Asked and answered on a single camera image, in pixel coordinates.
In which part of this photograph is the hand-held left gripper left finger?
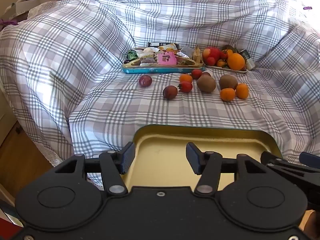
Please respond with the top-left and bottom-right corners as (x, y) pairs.
(54, 141), (137, 196)

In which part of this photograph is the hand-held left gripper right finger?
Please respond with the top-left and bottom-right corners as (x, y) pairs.
(186, 142), (267, 197)

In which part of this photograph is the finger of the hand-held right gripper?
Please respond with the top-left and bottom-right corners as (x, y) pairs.
(260, 151), (320, 178)
(299, 152), (320, 167)

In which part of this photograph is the gold tin box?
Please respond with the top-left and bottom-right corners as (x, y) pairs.
(131, 124), (284, 195)

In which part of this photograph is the small tomato with stem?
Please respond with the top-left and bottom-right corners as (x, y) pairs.
(177, 81), (193, 93)

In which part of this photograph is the grey plaid blanket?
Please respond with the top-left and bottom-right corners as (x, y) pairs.
(0, 0), (320, 188)

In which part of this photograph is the pale rectangular fruit tray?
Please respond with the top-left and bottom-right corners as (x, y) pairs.
(204, 61), (248, 74)

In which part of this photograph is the blue snowflake snack tin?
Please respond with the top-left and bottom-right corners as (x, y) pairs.
(122, 47), (207, 75)

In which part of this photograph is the clear wrapped brown snack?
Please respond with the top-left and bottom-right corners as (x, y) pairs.
(139, 55), (158, 66)

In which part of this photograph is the green white drink can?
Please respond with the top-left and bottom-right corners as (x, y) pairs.
(239, 49), (256, 71)

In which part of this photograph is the large orange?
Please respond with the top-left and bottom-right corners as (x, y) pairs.
(227, 52), (246, 71)

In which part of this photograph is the brown paper packet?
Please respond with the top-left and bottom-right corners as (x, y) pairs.
(193, 44), (204, 63)

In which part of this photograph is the pink snack packet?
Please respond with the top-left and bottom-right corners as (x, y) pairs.
(158, 51), (177, 65)

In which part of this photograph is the red apple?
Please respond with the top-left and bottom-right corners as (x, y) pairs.
(202, 47), (221, 61)

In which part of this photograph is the cream candy packet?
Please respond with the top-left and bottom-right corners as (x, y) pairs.
(136, 48), (160, 55)

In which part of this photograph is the silver foil packet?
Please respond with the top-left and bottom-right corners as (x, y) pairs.
(179, 45), (195, 58)

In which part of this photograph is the yellow snack packet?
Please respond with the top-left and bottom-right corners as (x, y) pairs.
(158, 44), (179, 52)

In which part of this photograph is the cardboard box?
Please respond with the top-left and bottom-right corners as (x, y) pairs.
(2, 0), (32, 18)

